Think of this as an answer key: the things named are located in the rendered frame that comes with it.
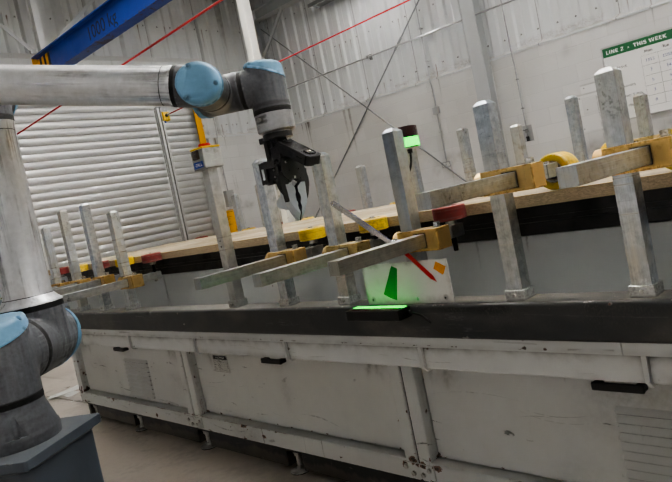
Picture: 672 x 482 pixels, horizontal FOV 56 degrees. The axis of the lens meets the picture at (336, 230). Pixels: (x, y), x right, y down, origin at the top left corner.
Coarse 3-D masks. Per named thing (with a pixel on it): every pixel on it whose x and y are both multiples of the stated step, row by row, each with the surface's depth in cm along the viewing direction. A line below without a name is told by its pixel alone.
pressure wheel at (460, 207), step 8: (440, 208) 148; (448, 208) 147; (456, 208) 147; (464, 208) 149; (440, 216) 148; (448, 216) 147; (456, 216) 147; (464, 216) 148; (456, 240) 151; (456, 248) 151
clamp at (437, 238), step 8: (400, 232) 146; (408, 232) 144; (416, 232) 142; (424, 232) 141; (432, 232) 139; (440, 232) 139; (448, 232) 141; (432, 240) 140; (440, 240) 139; (448, 240) 141; (424, 248) 142; (432, 248) 140; (440, 248) 139
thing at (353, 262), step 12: (456, 228) 149; (408, 240) 137; (420, 240) 140; (360, 252) 128; (372, 252) 128; (384, 252) 131; (396, 252) 134; (408, 252) 136; (336, 264) 122; (348, 264) 123; (360, 264) 126; (372, 264) 128
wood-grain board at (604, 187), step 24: (528, 192) 148; (552, 192) 136; (576, 192) 132; (600, 192) 129; (360, 216) 211; (432, 216) 159; (192, 240) 365; (216, 240) 272; (240, 240) 219; (264, 240) 210; (288, 240) 201
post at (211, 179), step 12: (216, 168) 199; (204, 180) 200; (216, 180) 199; (216, 192) 198; (216, 204) 198; (216, 216) 198; (216, 228) 200; (228, 228) 200; (228, 240) 200; (228, 252) 199; (228, 264) 199; (228, 288) 201; (240, 288) 201; (240, 300) 200
